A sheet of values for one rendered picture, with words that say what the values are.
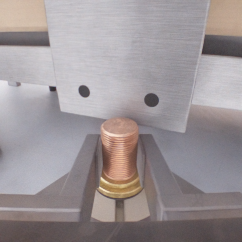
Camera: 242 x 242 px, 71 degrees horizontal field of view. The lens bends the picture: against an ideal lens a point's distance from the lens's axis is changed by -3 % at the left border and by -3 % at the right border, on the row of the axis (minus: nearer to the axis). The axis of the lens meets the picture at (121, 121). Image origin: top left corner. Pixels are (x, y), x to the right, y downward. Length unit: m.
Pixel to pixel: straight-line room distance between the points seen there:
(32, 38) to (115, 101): 0.21
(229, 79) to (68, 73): 0.15
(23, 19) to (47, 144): 0.21
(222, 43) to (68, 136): 0.29
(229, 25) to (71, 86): 0.17
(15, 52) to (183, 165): 0.29
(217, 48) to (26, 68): 0.24
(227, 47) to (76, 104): 0.17
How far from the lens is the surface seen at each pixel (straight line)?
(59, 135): 0.37
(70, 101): 0.17
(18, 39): 0.34
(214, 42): 0.23
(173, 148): 0.33
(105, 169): 0.16
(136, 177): 0.16
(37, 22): 0.31
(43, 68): 0.25
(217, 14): 0.23
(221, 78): 0.19
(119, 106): 0.15
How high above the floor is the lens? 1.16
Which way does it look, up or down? 29 degrees up
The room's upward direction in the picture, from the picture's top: 179 degrees counter-clockwise
